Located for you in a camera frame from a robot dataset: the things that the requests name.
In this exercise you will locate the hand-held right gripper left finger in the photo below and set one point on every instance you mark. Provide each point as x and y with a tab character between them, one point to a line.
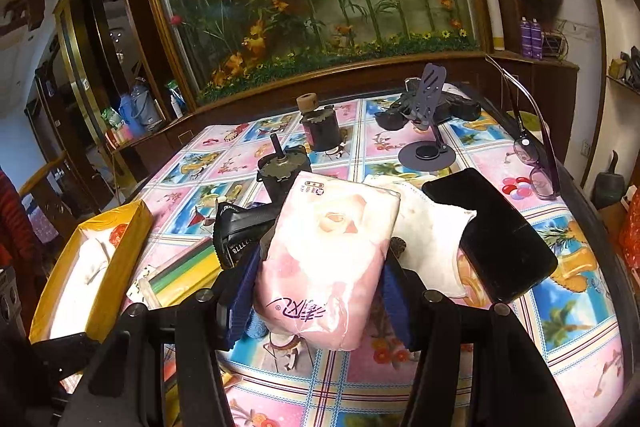
241	307

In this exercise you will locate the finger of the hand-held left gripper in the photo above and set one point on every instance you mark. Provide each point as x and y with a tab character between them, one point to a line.
65	352

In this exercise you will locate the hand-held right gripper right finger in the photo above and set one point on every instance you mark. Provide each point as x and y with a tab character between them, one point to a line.
397	302

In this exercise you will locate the brown knit ball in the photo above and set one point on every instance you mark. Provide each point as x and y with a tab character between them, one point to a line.
398	247

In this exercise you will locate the pink rose tissue pack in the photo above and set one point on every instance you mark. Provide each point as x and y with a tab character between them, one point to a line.
325	257

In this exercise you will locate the yellow cardboard box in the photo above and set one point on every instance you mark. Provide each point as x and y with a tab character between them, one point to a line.
131	232

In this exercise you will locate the pack of coloured sticks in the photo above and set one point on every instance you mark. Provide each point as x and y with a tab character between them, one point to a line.
186	269

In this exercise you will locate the black foil packet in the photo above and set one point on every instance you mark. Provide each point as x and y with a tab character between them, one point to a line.
240	232

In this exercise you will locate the white plastic bag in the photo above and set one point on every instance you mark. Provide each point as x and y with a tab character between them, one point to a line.
431	232

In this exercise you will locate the black smartphone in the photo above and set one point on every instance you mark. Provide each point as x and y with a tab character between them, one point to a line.
500	237

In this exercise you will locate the geared motor with shaft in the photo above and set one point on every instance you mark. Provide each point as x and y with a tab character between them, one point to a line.
281	168

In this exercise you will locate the black phone stand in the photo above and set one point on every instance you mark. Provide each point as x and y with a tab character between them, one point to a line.
426	152

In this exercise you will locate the printed tablecloth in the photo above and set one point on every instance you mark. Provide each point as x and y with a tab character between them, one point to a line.
575	307

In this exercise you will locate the purple eyeglasses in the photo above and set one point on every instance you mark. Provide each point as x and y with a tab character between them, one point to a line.
539	183

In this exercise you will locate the black motor with wooden spool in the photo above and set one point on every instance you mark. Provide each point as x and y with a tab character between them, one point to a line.
319	129

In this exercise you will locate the pink container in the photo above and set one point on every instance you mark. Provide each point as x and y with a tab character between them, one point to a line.
122	136

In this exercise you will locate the white spray bottle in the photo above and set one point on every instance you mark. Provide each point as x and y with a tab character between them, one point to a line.
177	106

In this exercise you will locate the blue thermos jug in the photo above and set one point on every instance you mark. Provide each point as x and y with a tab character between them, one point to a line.
131	114

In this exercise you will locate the grey-blue thermos jug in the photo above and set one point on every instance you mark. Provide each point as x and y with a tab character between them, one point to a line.
146	104

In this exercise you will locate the green packet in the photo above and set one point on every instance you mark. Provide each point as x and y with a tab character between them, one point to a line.
112	118

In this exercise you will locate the dark green gourd vase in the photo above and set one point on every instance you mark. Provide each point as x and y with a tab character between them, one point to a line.
609	184

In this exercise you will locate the red bag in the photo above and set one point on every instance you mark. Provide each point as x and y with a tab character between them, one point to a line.
631	237

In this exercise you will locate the wooden glass-door cabinet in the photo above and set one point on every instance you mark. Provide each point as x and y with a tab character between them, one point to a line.
80	82

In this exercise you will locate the purple spray can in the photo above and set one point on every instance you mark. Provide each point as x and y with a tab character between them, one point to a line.
536	39
525	38

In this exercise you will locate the artificial flower display cabinet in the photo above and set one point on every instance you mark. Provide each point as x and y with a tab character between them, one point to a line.
325	7

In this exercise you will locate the black plastic bracket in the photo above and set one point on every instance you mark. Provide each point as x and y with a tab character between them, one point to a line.
457	107

